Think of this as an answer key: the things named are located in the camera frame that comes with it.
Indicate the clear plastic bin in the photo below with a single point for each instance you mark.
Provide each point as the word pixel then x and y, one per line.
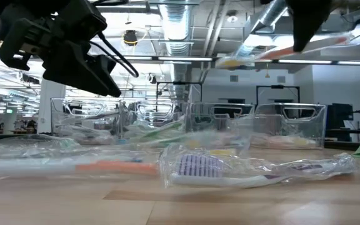
pixel 198 125
pixel 73 125
pixel 311 131
pixel 167 107

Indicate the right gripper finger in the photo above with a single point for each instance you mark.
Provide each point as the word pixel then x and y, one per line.
pixel 308 18

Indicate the black background monitor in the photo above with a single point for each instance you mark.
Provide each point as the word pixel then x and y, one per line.
pixel 339 117

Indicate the green exit sign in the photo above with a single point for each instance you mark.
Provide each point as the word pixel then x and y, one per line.
pixel 9 111

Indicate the black background rig frame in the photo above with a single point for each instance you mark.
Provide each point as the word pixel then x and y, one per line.
pixel 277 86
pixel 180 82

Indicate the long ceiling light strip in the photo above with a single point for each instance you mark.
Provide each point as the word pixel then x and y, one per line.
pixel 183 58

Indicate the silver ventilation duct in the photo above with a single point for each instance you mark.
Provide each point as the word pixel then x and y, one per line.
pixel 177 31

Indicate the white ceiling fixture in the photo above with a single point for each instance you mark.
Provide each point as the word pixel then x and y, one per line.
pixel 232 17

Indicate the purple white toothbrush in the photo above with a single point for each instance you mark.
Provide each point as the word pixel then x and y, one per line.
pixel 198 165

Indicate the orange white toothbrush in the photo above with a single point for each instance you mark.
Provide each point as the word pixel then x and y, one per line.
pixel 277 142
pixel 277 53
pixel 223 152
pixel 114 167

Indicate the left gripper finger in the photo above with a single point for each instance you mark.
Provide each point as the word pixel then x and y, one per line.
pixel 113 78
pixel 77 68

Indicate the blue white wrapped toothbrush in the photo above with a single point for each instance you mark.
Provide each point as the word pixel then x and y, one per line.
pixel 136 160

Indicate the green white toothbrush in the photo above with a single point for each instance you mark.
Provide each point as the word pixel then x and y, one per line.
pixel 64 143
pixel 155 132

